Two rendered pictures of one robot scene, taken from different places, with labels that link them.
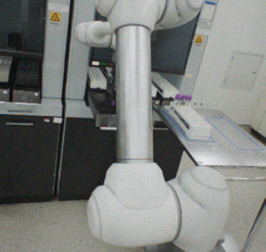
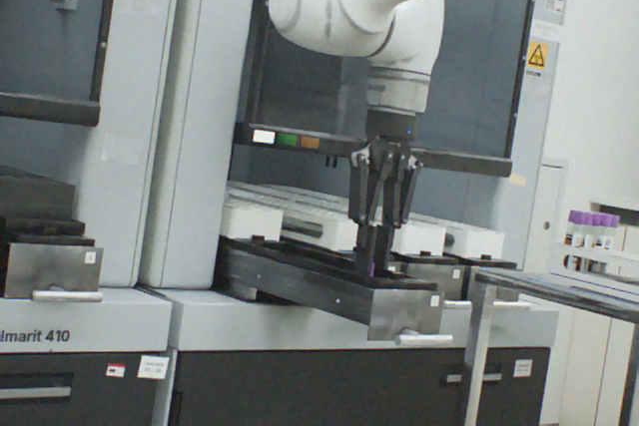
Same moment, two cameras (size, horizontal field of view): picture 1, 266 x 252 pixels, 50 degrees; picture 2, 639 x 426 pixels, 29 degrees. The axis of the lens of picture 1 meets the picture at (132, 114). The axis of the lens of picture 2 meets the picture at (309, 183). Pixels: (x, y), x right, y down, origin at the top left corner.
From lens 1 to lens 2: 92 cm
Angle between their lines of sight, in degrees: 27
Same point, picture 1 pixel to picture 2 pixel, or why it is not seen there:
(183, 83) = (504, 209)
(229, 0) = not seen: outside the picture
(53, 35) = (132, 35)
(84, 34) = (324, 3)
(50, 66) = (113, 153)
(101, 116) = (385, 297)
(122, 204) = not seen: outside the picture
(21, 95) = (39, 267)
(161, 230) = not seen: outside the picture
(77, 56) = (201, 115)
